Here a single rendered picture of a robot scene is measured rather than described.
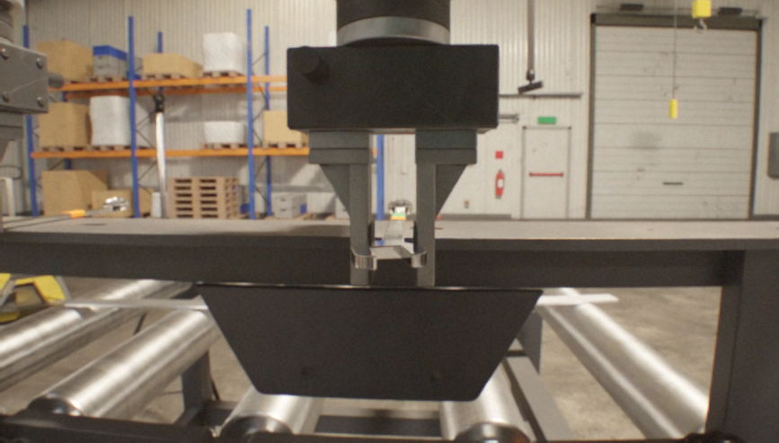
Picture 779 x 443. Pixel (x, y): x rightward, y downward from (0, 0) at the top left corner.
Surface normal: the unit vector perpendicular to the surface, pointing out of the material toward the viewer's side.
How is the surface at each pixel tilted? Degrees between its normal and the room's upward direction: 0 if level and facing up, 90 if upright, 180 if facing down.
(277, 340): 90
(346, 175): 90
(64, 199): 90
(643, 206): 90
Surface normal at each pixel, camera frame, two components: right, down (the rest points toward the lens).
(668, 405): -0.74, -0.67
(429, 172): -0.05, 0.08
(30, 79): 1.00, 0.00
